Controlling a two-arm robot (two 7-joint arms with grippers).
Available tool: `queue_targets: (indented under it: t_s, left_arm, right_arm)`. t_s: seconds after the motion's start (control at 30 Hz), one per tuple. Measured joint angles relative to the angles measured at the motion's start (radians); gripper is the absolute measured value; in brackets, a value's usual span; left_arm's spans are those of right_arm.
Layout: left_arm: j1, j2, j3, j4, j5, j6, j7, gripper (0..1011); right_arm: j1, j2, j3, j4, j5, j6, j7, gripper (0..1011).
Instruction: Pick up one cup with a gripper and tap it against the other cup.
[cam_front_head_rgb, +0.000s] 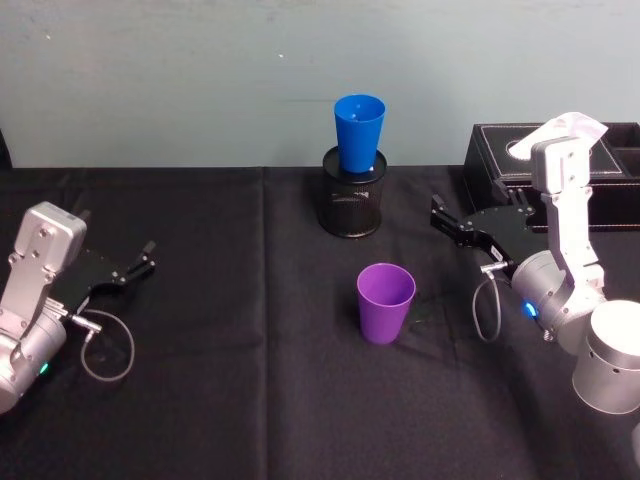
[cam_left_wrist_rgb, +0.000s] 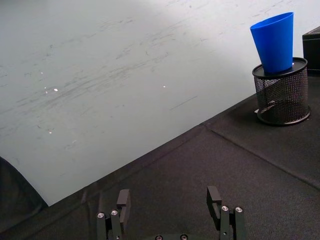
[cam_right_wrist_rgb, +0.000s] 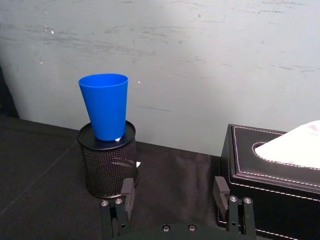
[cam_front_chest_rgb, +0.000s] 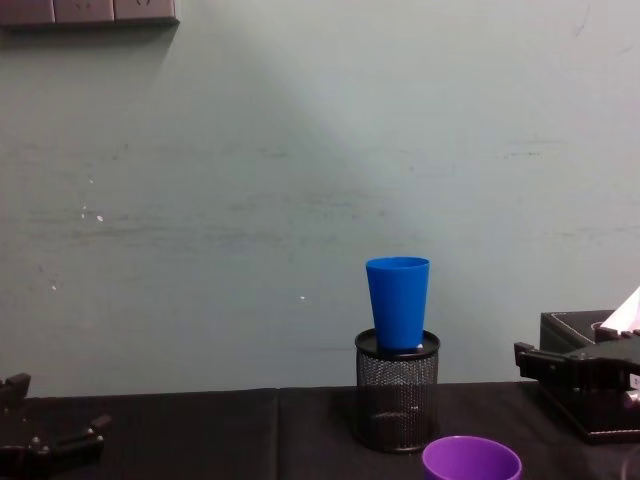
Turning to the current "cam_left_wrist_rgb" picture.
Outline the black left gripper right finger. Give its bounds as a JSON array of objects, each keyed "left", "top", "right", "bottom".
[{"left": 206, "top": 185, "right": 246, "bottom": 240}]

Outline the black mesh pen holder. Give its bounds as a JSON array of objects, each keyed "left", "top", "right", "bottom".
[{"left": 251, "top": 57, "right": 312, "bottom": 126}]

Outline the black box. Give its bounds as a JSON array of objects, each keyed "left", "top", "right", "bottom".
[{"left": 302, "top": 25, "right": 320, "bottom": 74}]

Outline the black table cloth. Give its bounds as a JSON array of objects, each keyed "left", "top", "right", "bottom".
[{"left": 0, "top": 71, "right": 320, "bottom": 240}]

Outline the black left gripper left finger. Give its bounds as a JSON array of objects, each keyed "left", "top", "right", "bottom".
[{"left": 96, "top": 189, "right": 131, "bottom": 240}]

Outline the blue plastic cup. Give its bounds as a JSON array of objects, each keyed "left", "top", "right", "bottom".
[{"left": 249, "top": 11, "right": 295, "bottom": 74}]

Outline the pale wall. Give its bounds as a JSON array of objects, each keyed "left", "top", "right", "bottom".
[{"left": 0, "top": 0, "right": 320, "bottom": 207}]

